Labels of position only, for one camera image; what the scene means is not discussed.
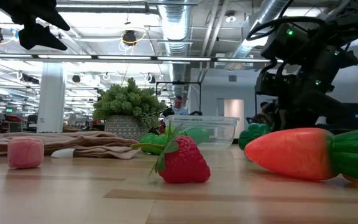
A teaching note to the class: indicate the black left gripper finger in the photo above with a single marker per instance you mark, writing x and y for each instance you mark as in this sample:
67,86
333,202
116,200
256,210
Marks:
36,37
50,18

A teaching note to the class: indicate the orange toy carrot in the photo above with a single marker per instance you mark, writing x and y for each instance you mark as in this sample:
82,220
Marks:
291,152

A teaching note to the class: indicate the dark green toy vegetable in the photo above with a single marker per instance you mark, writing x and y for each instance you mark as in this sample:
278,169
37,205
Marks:
253,133

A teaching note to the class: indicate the green toy cucumber half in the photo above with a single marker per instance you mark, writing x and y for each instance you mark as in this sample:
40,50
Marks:
151,141
199,134

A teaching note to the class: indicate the pink toy cube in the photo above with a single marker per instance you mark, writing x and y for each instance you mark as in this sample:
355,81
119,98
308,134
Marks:
25,153

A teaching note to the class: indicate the red toy strawberry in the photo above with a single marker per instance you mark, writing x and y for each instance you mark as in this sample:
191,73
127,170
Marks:
183,161

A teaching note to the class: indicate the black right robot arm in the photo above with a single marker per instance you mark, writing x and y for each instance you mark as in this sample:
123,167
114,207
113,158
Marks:
322,53

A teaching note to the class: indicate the clear plastic tupperware container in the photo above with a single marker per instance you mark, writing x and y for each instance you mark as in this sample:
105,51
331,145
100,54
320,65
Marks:
219,130

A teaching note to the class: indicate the person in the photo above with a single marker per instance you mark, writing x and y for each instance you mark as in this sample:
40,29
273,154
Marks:
178,104
263,107

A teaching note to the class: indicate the white building column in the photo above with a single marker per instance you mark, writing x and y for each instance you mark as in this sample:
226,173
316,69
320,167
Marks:
51,102

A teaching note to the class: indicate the potted green succulent plant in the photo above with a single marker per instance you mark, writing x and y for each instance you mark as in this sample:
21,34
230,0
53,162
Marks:
129,99

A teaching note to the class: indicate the folded beige cloth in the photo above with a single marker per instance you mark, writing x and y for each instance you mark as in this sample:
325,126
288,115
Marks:
82,141

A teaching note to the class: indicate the long ceiling light bar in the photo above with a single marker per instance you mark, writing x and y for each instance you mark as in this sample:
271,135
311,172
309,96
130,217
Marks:
182,58

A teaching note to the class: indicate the silver round air duct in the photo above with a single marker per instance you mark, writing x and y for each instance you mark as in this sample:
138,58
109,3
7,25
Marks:
267,12
174,25

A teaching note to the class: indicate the black metal frame stand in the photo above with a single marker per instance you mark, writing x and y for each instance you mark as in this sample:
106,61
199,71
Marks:
179,83

